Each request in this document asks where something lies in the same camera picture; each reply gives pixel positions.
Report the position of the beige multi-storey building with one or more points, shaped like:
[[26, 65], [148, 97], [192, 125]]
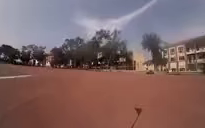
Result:
[[190, 55]]

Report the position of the dark vehicle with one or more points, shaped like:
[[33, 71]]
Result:
[[150, 72]]

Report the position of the yellow building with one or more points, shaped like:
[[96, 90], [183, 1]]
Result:
[[138, 60]]

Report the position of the tall dark tree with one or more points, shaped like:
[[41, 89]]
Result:
[[153, 46]]

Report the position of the row of trees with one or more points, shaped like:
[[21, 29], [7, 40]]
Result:
[[80, 50]]

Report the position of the robot's own part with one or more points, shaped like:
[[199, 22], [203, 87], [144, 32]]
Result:
[[136, 115]]

